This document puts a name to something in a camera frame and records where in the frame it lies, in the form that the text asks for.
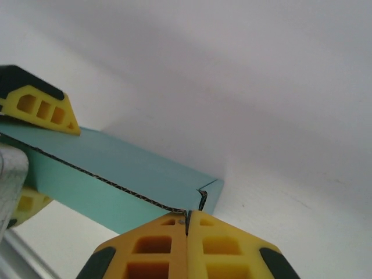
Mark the aluminium table edge rail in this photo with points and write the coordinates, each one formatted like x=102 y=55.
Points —
x=32 y=255

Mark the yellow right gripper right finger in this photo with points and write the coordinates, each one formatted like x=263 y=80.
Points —
x=226 y=250

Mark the teal cardboard box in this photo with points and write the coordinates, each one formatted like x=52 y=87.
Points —
x=116 y=162

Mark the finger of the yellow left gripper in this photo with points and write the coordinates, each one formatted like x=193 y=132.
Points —
x=35 y=87
x=33 y=203

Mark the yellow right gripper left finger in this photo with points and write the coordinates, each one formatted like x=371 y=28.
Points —
x=157 y=250

